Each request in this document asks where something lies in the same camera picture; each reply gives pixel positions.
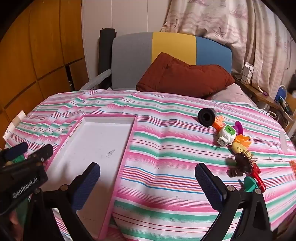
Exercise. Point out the brown massage comb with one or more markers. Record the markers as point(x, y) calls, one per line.
point(242, 162)

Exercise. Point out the white green plug-in device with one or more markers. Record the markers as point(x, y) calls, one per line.
point(225, 136)

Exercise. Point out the small orange plastic piece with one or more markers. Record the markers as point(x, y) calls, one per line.
point(293, 166)

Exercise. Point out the yellow oval case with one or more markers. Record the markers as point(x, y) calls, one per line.
point(238, 147)

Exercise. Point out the black spool with clear cup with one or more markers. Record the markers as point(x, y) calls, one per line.
point(204, 117)

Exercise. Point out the mauve pillow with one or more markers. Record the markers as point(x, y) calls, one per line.
point(233, 95)

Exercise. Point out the teal plastic spool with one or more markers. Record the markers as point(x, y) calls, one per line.
point(249, 184)

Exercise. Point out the black rolled mat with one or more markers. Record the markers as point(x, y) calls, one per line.
point(105, 53)

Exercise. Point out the pale printed curtain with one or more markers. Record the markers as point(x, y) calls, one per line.
point(219, 18)

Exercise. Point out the white carton box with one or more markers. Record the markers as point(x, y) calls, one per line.
point(247, 73)

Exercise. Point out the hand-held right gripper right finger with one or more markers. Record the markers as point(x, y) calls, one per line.
point(209, 187)

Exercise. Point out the grey yellow blue headboard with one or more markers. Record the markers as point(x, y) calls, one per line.
point(131, 58)

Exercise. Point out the purple sink plug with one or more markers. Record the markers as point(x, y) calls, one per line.
point(238, 127)

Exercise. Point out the white padded rail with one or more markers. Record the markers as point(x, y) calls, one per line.
point(99, 78)

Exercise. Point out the pink green striped blanket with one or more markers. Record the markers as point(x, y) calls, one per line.
point(161, 150)

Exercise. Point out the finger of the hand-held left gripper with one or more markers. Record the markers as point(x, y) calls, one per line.
point(41, 151)
point(13, 149)

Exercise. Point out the orange plastic clip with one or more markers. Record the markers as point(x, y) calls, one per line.
point(242, 140)

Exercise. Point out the red capsule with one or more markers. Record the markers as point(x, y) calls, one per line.
point(259, 179)

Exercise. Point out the wooden side shelf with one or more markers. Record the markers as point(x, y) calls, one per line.
point(256, 92)

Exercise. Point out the orange holed block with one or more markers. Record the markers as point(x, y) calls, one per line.
point(219, 125)

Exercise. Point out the red plastic block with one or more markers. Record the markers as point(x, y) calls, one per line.
point(254, 166)

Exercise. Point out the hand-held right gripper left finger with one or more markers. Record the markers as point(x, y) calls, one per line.
point(85, 185)

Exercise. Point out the wooden wardrobe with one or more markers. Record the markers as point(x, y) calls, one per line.
point(34, 58)

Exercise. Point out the pink-rimmed white tray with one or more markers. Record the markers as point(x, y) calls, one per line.
point(101, 139)

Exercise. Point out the brown pillow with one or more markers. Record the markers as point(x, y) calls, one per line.
point(180, 76)

